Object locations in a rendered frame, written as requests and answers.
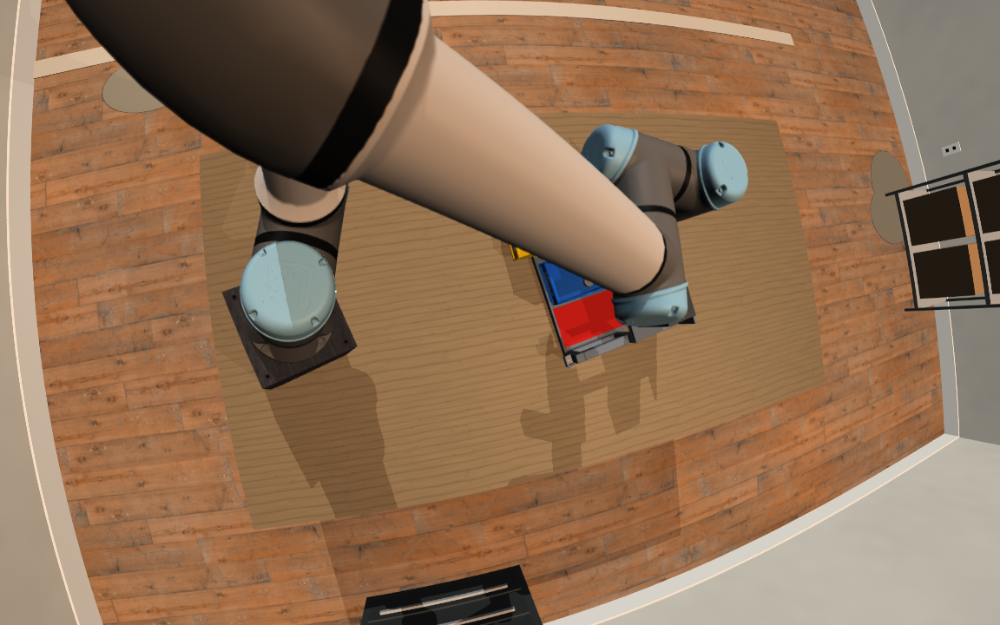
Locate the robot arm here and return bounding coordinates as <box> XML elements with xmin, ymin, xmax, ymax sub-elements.
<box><xmin>65</xmin><ymin>0</ymin><xmax>748</xmax><ymax>364</ymax></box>

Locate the blue bin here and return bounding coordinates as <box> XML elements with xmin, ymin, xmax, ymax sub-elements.
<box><xmin>541</xmin><ymin>261</ymin><xmax>604</xmax><ymax>305</ymax></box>

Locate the yellow bin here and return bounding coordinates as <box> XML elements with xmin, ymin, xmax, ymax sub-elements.
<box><xmin>510</xmin><ymin>245</ymin><xmax>533</xmax><ymax>260</ymax></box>

